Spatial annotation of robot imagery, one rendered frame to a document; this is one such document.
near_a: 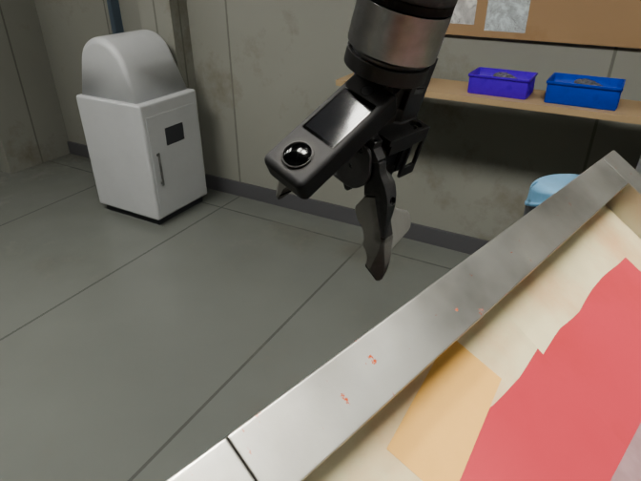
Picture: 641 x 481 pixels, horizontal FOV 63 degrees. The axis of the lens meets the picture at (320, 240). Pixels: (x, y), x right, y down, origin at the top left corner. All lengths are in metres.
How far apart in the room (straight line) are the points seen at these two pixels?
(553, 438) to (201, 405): 2.13
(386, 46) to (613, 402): 0.33
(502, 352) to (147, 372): 2.35
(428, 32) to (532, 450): 0.30
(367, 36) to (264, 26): 3.35
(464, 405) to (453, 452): 0.04
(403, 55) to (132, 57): 3.38
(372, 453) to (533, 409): 0.14
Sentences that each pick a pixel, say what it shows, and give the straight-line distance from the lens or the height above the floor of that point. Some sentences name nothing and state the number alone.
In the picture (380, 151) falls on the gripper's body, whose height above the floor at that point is 1.60.
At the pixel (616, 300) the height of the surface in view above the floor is 1.47.
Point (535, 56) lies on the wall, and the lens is 3.13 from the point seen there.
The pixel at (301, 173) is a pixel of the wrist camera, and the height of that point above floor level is 1.60.
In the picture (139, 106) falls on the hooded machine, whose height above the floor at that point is 0.87.
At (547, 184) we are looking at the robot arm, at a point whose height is 1.43.
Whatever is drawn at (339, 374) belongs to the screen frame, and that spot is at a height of 1.55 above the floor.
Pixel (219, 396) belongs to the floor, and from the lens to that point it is 2.49.
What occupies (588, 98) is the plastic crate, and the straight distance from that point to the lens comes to 2.70.
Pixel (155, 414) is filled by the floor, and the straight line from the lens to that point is 2.48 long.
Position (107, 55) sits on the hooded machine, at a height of 1.15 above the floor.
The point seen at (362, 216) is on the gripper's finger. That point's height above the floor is 1.54.
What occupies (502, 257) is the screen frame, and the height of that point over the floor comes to 1.55.
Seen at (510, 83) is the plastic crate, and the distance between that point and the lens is 2.73.
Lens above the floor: 1.76
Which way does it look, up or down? 29 degrees down
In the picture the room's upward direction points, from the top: straight up
